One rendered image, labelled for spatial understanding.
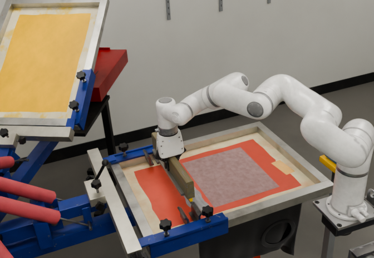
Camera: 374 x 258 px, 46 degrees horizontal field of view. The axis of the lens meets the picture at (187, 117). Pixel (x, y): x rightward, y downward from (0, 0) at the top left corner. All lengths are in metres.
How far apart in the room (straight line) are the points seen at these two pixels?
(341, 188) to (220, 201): 0.55
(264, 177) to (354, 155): 0.72
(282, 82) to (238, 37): 2.70
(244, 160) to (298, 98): 0.75
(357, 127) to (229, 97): 0.37
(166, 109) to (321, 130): 0.59
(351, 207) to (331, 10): 3.30
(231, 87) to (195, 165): 0.72
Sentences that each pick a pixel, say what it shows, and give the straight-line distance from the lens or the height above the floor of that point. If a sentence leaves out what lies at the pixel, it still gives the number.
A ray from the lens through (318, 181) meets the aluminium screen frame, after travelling 1.88.
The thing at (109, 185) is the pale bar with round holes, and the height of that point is 1.04.
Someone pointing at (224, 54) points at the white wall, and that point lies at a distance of 4.04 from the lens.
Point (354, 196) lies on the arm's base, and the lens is 1.44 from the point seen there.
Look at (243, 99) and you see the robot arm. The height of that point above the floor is 1.51.
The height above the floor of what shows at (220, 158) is 0.96.
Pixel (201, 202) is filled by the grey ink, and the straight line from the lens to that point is 1.77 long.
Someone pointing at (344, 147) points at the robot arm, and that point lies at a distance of 1.26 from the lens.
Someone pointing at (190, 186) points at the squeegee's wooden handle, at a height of 1.12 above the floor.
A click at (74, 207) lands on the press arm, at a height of 1.04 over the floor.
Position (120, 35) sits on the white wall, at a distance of 3.63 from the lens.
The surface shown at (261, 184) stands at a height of 0.96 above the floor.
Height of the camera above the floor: 2.10
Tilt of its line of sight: 29 degrees down
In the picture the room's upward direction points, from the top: 3 degrees counter-clockwise
